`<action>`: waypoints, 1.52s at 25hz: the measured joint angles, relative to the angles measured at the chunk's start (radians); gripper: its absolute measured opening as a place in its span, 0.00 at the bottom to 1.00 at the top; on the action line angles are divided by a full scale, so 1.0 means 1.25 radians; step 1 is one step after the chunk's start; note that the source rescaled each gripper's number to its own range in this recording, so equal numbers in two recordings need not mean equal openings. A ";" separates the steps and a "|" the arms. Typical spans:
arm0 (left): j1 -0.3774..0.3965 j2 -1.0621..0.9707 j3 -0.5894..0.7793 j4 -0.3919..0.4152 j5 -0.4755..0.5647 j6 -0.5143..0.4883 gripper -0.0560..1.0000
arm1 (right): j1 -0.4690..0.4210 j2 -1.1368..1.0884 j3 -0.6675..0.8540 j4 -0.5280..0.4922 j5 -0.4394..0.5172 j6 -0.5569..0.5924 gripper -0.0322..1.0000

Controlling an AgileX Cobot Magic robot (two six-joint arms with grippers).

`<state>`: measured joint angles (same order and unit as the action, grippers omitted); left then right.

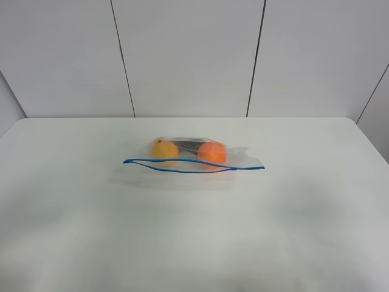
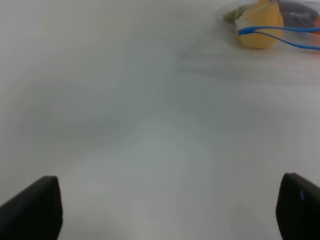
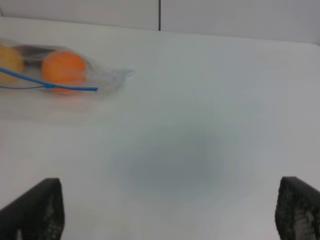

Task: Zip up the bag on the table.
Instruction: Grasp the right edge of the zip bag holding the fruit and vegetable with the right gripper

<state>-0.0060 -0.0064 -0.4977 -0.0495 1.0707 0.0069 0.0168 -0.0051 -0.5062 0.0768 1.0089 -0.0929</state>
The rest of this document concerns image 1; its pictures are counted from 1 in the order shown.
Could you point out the dark purple eggplant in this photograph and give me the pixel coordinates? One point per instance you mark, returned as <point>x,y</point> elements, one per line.
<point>189,147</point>

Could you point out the clear zip bag blue seal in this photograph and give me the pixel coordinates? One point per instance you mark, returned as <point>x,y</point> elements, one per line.
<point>139,169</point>

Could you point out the yellow pear fruit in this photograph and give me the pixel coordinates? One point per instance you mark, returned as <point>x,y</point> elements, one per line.
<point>163,149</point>

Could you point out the orange fruit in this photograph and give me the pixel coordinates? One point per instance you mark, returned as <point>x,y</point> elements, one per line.
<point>213,152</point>

